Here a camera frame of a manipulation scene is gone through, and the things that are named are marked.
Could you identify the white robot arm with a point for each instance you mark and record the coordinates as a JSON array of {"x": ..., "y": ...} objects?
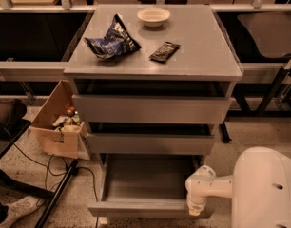
[{"x": 259, "y": 187}]

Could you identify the blue chip bag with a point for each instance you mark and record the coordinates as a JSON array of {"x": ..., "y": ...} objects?
[{"x": 117, "y": 41}]

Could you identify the black snack bar wrapper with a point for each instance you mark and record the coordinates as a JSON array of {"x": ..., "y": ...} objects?
[{"x": 164, "y": 52}]

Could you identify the grey middle drawer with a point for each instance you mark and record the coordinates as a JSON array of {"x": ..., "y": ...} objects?
[{"x": 150, "y": 144}]

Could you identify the grey drawer cabinet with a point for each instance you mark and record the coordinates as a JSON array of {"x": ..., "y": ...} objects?
[{"x": 203, "y": 67}]

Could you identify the grey top drawer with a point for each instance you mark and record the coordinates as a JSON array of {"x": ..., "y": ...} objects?
[{"x": 151, "y": 110}]

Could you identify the grey drawer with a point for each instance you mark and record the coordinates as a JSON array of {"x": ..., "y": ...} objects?
[
  {"x": 151, "y": 110},
  {"x": 150, "y": 144},
  {"x": 144, "y": 186}
]

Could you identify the dark bag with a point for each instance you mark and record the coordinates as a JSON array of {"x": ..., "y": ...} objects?
[{"x": 12, "y": 120}]

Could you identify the white shoe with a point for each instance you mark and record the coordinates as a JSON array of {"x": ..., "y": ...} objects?
[{"x": 19, "y": 209}]

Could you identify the black stand leg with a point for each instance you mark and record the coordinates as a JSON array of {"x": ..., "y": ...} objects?
[{"x": 225, "y": 136}]

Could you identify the white bowl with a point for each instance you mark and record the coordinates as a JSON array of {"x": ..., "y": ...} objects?
[{"x": 153, "y": 17}]

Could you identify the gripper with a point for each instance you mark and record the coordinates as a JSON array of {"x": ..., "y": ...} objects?
[{"x": 194, "y": 199}]

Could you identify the items in cardboard box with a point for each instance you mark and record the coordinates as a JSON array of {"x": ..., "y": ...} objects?
[{"x": 69, "y": 122}]

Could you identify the black table leg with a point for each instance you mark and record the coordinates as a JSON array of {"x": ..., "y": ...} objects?
[{"x": 72, "y": 170}]

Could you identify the cardboard box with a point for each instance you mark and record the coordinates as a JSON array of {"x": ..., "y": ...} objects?
[{"x": 64, "y": 144}]

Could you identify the grey chair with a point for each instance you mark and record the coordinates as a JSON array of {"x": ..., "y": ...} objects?
[{"x": 271, "y": 32}]

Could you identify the grey bottom drawer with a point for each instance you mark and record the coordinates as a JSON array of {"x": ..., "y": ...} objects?
[{"x": 144, "y": 186}]

